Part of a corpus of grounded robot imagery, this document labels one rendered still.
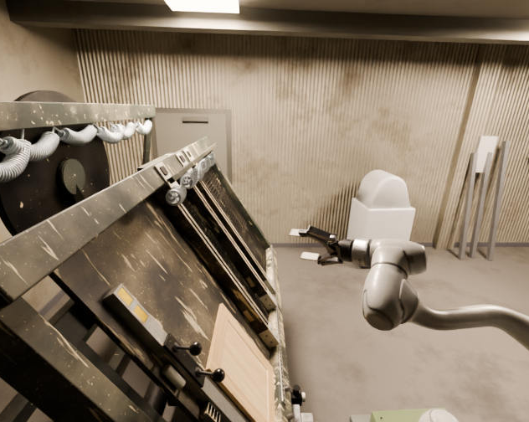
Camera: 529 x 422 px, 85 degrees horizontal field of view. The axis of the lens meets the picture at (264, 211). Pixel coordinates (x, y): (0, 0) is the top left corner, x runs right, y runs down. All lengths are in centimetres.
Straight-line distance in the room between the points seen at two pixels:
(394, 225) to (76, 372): 407
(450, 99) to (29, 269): 510
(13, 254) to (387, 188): 394
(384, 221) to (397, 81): 198
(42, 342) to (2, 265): 17
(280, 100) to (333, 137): 95
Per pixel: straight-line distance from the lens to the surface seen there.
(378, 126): 474
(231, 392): 130
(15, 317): 75
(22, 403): 210
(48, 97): 170
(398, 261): 91
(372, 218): 420
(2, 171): 133
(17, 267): 72
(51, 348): 76
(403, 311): 85
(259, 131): 435
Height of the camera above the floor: 220
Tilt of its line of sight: 20 degrees down
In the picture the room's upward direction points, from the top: 1 degrees clockwise
